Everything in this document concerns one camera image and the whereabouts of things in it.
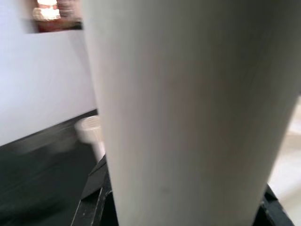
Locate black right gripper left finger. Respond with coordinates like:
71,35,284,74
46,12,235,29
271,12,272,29
70,153,118,226

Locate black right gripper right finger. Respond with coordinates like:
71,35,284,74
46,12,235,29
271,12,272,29
253,181,297,226

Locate white plastic children table top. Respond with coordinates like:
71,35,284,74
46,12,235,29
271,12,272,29
74,115,106,161

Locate white plastic table leg tube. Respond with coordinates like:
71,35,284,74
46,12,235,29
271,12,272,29
81,0,301,226

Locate black tablecloth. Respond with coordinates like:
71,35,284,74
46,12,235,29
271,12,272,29
0,108,109,226

